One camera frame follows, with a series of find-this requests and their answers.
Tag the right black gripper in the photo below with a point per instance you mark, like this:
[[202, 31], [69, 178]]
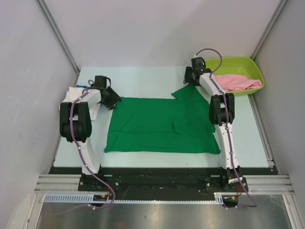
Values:
[[188, 78]]

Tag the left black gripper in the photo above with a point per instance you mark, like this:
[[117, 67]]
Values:
[[115, 98]]

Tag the green t shirt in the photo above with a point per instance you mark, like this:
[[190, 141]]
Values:
[[177, 125]]

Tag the lime green plastic basin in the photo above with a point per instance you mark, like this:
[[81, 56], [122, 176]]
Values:
[[236, 65]]

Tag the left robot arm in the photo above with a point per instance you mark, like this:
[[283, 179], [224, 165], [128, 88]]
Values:
[[77, 111]]

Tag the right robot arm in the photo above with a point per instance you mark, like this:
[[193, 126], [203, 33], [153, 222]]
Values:
[[221, 115]]

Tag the blue t shirt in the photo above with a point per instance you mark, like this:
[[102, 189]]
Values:
[[81, 86]]

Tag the pink t shirt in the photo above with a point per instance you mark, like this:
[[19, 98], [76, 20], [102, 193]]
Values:
[[235, 82]]

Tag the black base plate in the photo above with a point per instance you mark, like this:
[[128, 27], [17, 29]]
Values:
[[161, 184]]

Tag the aluminium rail left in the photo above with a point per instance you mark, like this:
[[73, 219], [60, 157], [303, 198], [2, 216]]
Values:
[[57, 184]]

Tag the aluminium rail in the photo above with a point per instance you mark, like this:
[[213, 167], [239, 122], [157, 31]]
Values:
[[57, 184], [269, 184]]

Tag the left aluminium frame post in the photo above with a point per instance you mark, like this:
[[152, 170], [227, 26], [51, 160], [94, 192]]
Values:
[[57, 34]]

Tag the aluminium frame post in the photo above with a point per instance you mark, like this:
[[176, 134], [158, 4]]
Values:
[[57, 34], [270, 26]]

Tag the right aluminium frame post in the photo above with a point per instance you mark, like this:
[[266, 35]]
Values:
[[270, 26]]

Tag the aluminium rail right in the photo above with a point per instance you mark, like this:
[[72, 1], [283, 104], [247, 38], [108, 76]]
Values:
[[269, 184]]

